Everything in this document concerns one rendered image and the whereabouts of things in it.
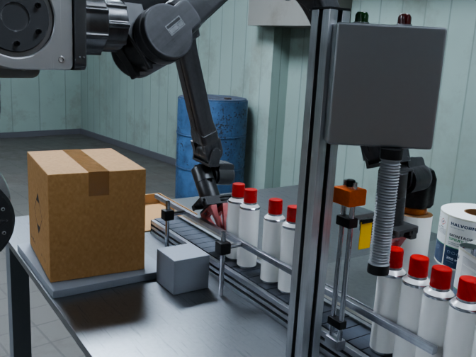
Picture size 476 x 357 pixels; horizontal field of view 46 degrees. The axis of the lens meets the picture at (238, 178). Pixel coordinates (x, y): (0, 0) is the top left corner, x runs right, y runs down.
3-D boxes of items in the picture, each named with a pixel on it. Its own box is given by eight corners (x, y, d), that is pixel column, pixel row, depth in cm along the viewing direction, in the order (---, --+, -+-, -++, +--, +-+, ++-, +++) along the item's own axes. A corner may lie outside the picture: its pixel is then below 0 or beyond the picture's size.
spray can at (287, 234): (304, 292, 132) (311, 207, 128) (286, 296, 129) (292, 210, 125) (290, 284, 136) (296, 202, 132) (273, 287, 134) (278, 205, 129)
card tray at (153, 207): (197, 224, 194) (197, 213, 193) (125, 234, 180) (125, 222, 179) (159, 202, 219) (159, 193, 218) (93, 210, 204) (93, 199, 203)
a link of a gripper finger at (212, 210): (240, 225, 155) (229, 195, 158) (217, 229, 151) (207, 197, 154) (229, 235, 160) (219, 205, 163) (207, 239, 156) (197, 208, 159)
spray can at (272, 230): (285, 282, 137) (291, 200, 133) (268, 286, 135) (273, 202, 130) (272, 274, 142) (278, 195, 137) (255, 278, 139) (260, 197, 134)
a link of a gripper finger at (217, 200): (236, 226, 154) (226, 195, 158) (214, 229, 150) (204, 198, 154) (226, 236, 159) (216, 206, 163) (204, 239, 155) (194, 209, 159)
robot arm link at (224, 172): (194, 139, 162) (212, 147, 156) (224, 141, 169) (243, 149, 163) (186, 179, 164) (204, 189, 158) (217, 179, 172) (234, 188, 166)
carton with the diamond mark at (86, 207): (144, 269, 148) (146, 168, 142) (49, 282, 137) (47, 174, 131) (111, 234, 174) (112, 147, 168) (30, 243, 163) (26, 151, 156)
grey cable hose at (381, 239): (393, 273, 94) (408, 149, 89) (378, 278, 92) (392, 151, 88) (377, 266, 97) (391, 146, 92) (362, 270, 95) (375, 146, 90)
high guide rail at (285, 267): (436, 353, 94) (438, 346, 94) (431, 355, 94) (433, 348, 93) (157, 197, 181) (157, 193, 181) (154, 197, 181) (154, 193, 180)
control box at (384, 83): (432, 150, 90) (448, 27, 86) (326, 144, 90) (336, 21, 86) (415, 140, 100) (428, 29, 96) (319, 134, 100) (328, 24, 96)
